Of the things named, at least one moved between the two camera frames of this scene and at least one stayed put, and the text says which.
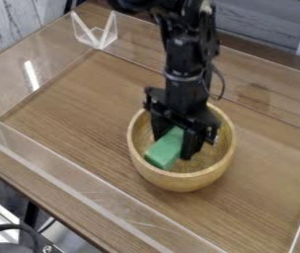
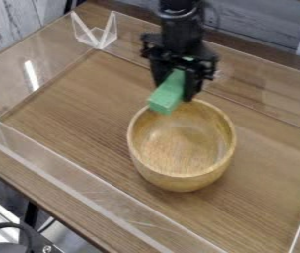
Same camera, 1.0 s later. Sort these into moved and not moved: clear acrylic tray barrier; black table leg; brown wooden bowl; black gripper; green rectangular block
Moved: black gripper; green rectangular block
Not moved: brown wooden bowl; black table leg; clear acrylic tray barrier
